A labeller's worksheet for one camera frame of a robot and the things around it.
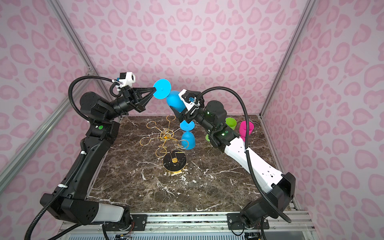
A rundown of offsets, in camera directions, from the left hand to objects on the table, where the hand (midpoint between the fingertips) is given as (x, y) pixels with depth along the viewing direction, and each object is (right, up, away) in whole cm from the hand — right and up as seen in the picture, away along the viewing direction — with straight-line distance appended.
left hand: (154, 89), depth 50 cm
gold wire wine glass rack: (+1, -32, +42) cm, 53 cm away
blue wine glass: (+10, -19, +28) cm, 35 cm away
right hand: (+7, 0, +11) cm, 13 cm away
